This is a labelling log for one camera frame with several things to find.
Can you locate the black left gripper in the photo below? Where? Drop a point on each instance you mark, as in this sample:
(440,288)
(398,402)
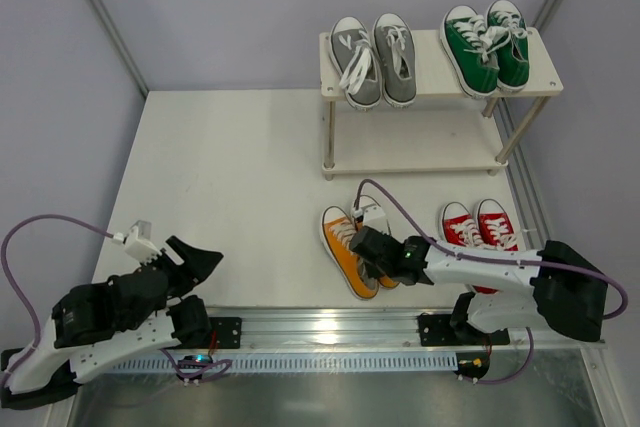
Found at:
(167,262)

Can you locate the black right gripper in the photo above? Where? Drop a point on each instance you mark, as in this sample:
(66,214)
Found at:
(370,248)

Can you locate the orange sneaker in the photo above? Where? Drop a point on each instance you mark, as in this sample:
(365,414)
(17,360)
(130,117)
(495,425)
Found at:
(387,282)
(336,232)

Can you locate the red sneaker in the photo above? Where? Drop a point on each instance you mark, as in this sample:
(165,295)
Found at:
(457,226)
(495,226)

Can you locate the grey sneaker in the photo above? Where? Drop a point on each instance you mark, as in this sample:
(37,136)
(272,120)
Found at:
(394,45)
(352,55)

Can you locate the green sneaker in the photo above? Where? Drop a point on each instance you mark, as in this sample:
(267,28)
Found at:
(470,47)
(513,46)

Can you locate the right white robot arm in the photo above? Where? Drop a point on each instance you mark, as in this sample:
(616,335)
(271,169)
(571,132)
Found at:
(554,287)

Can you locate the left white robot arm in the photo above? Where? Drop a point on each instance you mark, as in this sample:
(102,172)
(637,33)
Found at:
(46,372)

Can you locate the white two-tier shoe shelf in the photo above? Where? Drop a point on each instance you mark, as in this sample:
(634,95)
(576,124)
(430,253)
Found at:
(440,132)

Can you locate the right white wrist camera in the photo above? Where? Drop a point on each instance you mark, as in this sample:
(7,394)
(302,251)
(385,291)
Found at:
(372,216)

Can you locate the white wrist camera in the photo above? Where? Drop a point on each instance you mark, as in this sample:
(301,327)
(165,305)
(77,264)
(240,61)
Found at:
(372,216)
(137,244)

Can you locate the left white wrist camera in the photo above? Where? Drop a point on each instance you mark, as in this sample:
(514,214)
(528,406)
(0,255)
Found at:
(137,244)

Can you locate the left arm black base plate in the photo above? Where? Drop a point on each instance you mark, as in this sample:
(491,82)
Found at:
(225,333)

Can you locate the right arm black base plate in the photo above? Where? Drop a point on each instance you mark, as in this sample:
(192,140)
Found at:
(436,330)

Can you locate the aluminium mounting rail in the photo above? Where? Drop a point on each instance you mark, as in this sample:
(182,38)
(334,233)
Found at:
(325,329)

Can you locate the white slotted cable duct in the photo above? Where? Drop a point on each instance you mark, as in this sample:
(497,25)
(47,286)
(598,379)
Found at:
(335,362)

